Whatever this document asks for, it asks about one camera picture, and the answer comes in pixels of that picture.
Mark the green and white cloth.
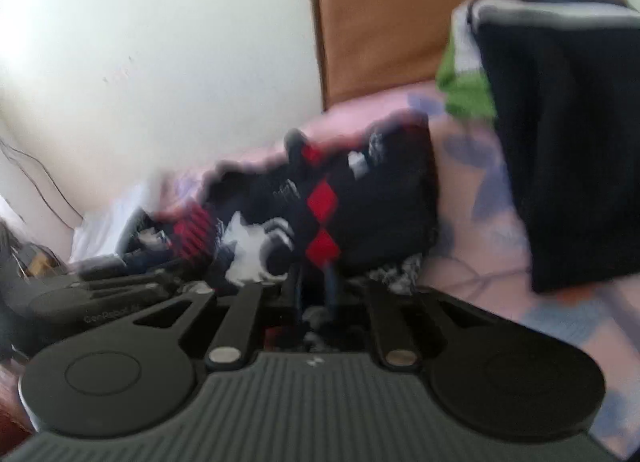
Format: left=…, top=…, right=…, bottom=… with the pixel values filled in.
left=435, top=0, right=501, bottom=124

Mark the pink floral bed sheet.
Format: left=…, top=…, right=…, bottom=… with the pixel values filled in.
left=165, top=82, right=640, bottom=460

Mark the dark wall cable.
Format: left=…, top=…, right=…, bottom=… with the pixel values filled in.
left=0, top=136, right=84, bottom=221

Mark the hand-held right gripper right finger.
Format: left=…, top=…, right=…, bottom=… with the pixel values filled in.
left=320, top=262, right=498, bottom=371

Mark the black folded garment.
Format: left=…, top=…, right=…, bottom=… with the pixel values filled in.
left=472, top=0, right=640, bottom=296

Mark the brown headboard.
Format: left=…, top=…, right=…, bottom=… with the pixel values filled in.
left=307, top=0, right=632, bottom=113

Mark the white pillow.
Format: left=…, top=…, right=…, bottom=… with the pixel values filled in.
left=69, top=182, right=166, bottom=264

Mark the black red white patterned garment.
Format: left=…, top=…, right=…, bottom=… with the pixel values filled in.
left=122, top=119, right=442, bottom=343

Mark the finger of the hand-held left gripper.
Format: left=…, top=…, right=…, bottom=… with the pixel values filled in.
left=75, top=259, right=217, bottom=297

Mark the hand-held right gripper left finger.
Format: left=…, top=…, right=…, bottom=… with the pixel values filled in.
left=131, top=266, right=304, bottom=373

